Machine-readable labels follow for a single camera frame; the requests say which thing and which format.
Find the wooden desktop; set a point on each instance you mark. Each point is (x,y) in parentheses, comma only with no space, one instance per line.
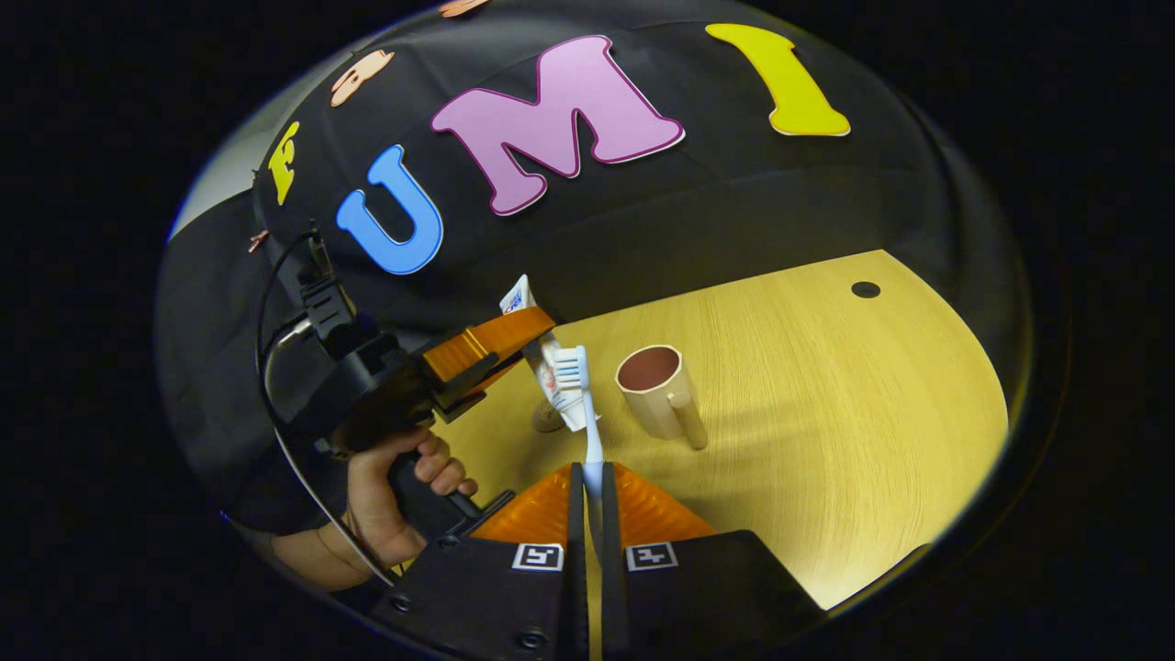
(826,413)

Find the beige cup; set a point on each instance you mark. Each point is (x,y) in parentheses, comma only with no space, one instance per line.
(656,408)

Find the white toothpaste tube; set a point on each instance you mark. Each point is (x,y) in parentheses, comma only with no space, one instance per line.
(517,298)

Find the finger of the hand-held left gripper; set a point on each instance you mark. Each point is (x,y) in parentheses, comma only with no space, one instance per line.
(464,387)
(486,341)

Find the red clip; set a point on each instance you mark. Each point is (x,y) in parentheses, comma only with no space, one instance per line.
(259,240)

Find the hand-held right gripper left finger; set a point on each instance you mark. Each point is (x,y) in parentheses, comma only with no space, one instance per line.
(576,551)

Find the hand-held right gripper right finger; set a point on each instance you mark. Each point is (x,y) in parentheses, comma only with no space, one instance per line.
(613,569)

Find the blue and white toothbrush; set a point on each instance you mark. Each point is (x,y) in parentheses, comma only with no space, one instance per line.
(594,441)

